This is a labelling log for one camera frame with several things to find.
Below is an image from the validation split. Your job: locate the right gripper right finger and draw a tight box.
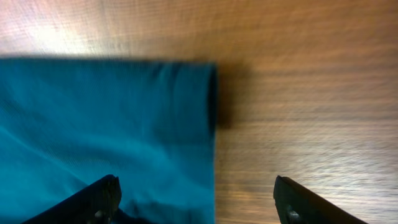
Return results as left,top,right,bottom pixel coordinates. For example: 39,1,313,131
273,175,366,224

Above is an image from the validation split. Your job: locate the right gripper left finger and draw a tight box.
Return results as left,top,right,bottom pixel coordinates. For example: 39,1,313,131
23,174,122,224

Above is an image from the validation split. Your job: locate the blue polo shirt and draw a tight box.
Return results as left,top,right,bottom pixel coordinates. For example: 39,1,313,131
1,58,218,223

